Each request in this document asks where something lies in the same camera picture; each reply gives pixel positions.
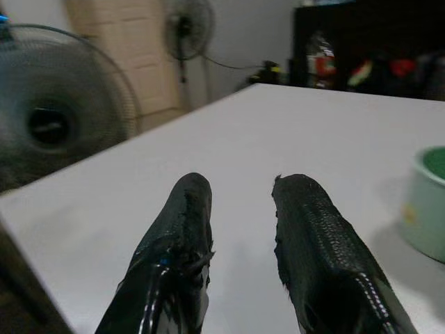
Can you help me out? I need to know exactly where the beige panelled door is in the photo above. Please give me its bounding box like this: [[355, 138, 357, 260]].
[[65, 0, 191, 135]]

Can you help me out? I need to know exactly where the mint green ceramic mug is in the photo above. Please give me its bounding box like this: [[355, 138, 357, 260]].
[[398, 145, 445, 264]]

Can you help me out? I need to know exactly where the small black standing fan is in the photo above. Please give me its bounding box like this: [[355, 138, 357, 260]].
[[163, 0, 216, 107]]

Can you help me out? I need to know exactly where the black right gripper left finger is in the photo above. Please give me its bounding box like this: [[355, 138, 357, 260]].
[[94, 172, 215, 334]]

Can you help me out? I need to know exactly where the black fan power cable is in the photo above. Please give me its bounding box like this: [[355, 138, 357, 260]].
[[203, 47, 265, 70]]

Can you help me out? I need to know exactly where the large grey standing fan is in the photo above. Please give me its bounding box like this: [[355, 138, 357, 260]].
[[0, 22, 142, 192]]

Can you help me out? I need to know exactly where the black and yellow tool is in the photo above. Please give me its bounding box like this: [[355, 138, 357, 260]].
[[247, 61, 286, 85]]

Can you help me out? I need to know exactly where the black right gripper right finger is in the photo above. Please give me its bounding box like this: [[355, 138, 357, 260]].
[[271, 173, 423, 334]]

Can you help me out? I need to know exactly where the black shelf with colourful items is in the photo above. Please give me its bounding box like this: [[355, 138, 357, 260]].
[[287, 5, 445, 102]]

